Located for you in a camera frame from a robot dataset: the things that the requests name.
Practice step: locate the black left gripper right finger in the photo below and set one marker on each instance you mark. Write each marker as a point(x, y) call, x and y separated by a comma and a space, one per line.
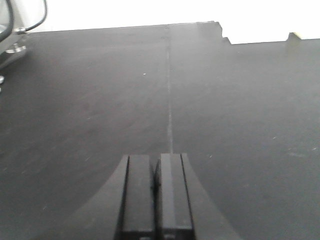
point(183, 208)

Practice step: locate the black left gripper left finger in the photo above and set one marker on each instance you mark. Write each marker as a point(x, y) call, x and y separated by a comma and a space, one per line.
point(123, 208)

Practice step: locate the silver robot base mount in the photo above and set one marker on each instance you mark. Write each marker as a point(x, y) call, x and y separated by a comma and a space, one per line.
point(12, 47)

